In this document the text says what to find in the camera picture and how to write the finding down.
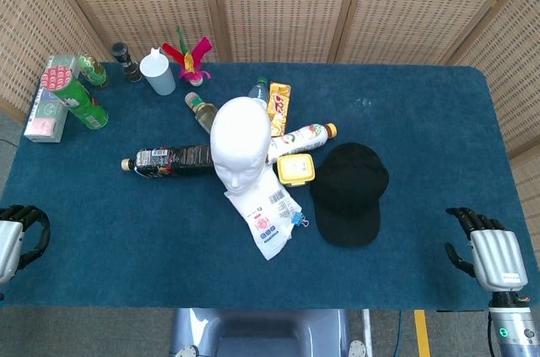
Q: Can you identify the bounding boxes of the black pepper grinder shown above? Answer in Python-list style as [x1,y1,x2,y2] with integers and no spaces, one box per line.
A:
[111,42,143,84]

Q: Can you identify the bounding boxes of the white labelled bottle orange cap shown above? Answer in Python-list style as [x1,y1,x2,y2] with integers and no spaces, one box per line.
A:
[265,122,338,165]

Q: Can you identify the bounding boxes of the blue table cloth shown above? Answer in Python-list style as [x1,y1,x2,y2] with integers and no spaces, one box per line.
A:
[0,62,528,311]

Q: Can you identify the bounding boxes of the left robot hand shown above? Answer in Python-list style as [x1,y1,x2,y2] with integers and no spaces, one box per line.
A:
[0,204,51,287]

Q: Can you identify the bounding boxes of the dark coffee plastic bottle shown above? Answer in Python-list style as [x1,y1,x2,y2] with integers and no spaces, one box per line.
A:
[121,143,214,181]

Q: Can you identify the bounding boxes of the green glass figurine bottle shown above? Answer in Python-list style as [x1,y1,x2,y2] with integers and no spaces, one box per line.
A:
[77,54,111,90]

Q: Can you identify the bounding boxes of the black baseball cap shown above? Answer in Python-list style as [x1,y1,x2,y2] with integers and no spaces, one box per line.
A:
[310,142,390,247]

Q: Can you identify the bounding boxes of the yellow tea bottle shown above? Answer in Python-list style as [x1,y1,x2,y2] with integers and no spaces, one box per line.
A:
[184,92,219,135]

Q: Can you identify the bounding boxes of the woven folding screen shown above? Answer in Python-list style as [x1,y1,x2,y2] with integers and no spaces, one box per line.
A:
[0,0,540,160]

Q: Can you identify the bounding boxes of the red yellow feathers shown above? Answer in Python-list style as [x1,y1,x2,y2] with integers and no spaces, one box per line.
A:
[162,26,213,88]

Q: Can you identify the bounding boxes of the white printed paper packet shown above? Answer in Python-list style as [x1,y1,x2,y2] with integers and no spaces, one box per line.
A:
[223,170,304,262]

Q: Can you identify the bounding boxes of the blue floor cable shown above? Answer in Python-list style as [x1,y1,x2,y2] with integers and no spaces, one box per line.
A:
[393,310,405,357]

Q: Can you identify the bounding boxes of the white table leg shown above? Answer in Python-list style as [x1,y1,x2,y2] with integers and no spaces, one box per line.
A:
[361,309,374,357]

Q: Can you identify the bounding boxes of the yellow snack packet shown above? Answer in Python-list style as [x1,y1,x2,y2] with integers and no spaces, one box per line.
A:
[267,82,293,138]

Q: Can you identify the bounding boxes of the clear water bottle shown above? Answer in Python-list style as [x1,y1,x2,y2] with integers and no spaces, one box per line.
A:
[247,77,271,111]

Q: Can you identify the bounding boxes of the light blue plastic cup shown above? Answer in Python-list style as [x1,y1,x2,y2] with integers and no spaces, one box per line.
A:
[139,47,176,97]

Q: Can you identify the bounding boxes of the green chips can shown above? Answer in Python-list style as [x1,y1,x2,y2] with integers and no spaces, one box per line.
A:
[40,66,110,130]

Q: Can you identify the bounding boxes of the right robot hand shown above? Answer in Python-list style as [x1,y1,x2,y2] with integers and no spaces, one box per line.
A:
[445,207,530,294]

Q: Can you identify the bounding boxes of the white foam mannequin head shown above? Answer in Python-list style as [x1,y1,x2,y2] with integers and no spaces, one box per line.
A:
[209,98,272,196]

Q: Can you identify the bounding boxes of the yellow lidded green container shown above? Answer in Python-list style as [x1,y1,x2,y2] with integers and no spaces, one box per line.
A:
[276,153,316,187]

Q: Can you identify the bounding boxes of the grey robot torso base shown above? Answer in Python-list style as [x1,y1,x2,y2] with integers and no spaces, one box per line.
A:
[170,308,352,357]

